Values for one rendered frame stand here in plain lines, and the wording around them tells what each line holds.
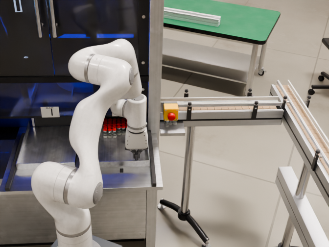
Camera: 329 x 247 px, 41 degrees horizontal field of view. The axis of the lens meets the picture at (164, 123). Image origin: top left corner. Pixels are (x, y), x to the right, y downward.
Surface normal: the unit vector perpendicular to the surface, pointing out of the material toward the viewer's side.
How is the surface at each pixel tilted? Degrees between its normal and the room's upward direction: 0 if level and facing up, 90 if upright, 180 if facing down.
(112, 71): 45
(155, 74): 90
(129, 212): 90
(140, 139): 90
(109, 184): 0
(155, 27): 90
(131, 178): 0
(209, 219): 0
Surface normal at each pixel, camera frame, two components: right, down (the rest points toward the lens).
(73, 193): -0.25, 0.08
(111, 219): 0.08, 0.56
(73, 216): 0.29, -0.48
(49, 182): -0.22, -0.18
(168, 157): 0.04, -0.83
